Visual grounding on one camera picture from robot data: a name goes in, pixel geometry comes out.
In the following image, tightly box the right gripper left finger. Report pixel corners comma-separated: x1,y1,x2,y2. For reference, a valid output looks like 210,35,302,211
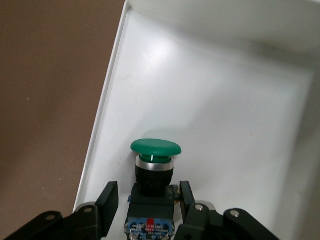
9,181,120,240

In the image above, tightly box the white plastic drawer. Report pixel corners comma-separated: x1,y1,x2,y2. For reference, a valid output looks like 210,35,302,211
72,0,320,240

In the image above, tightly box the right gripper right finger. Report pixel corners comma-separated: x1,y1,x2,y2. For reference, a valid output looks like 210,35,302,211
176,180,277,240

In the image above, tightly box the brown table mat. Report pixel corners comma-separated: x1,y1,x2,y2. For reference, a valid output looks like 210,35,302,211
0,0,126,240

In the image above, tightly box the green mushroom push button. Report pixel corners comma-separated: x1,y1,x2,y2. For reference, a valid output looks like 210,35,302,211
124,138,182,240

